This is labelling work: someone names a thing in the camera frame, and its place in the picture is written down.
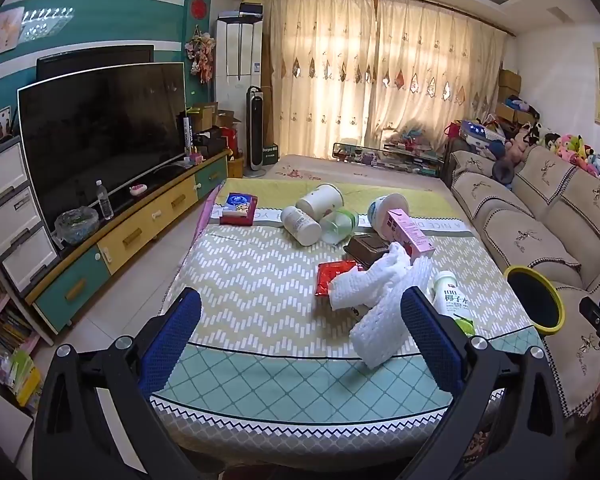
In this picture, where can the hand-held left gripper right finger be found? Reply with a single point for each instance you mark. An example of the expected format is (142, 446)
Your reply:
(430, 340)

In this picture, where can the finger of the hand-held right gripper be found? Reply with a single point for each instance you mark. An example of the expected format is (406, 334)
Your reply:
(591, 316)

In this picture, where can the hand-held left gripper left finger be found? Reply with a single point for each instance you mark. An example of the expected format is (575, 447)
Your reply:
(172, 340)

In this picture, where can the white drink bottle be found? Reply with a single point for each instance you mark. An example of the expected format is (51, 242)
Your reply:
(450, 295)

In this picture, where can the black bin with yellow rim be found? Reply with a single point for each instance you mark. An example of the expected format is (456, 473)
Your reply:
(535, 300)

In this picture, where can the pink carton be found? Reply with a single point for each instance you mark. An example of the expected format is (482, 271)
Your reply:
(407, 232)

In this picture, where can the brown box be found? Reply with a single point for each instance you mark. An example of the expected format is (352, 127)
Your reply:
(365, 247)

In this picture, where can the red packet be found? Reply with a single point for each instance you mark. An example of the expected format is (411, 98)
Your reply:
(330, 275)

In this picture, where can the white and blue tub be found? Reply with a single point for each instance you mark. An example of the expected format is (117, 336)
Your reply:
(380, 212)

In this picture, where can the white plastic jar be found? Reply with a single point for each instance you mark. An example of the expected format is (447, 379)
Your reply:
(302, 227)

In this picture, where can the tall white paper cup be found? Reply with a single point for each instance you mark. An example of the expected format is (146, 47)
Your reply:
(320, 200)

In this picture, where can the beige sofa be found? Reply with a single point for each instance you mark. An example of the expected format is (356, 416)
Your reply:
(530, 220)

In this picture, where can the teal and yellow television cabinet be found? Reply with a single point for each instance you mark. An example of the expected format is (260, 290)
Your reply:
(140, 230)

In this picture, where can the blue and red tissue pack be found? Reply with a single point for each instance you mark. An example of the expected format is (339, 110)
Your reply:
(239, 207)

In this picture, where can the glass bowl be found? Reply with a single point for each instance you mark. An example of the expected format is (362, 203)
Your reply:
(76, 225)

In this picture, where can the clear water bottle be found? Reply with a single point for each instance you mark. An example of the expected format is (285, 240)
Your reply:
(104, 202)

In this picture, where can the pink item on cabinet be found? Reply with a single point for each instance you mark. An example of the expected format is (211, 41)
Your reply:
(139, 190)

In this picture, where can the bookshelf with books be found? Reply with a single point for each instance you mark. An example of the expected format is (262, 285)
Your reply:
(5, 340)

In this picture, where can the pile of plush toys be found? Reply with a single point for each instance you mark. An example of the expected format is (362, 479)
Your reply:
(570, 147)

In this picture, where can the glass coffee table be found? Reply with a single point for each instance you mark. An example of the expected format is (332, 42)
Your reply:
(390, 155)

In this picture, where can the white drawer unit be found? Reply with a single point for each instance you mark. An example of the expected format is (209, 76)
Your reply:
(15, 210)

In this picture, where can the green box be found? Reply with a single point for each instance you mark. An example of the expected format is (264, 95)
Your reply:
(270, 156)

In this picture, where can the star patterned bag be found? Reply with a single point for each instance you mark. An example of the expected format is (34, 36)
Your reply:
(480, 131)

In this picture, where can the large black television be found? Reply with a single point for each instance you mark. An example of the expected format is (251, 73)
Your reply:
(100, 135)

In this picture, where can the open cardboard boxes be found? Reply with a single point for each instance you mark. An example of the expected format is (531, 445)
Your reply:
(215, 122)

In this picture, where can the black tower fan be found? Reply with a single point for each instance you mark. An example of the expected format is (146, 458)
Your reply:
(255, 130)

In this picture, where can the stack of cardboard boxes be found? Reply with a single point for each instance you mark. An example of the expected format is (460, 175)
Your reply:
(510, 90)

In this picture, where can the white standing air conditioner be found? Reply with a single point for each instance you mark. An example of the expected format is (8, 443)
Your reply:
(237, 70)

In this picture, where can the cream patterned curtain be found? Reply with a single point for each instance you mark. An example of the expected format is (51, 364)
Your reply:
(320, 70)
(430, 60)

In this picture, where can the artificial flower decoration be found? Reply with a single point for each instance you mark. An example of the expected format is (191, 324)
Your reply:
(201, 55)

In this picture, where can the box on air conditioner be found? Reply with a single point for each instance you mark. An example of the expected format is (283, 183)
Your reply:
(251, 8)

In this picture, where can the red round wall decoration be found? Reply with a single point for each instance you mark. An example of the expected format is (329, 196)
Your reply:
(198, 7)

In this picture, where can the child wall poster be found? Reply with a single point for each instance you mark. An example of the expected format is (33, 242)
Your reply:
(0, 35)

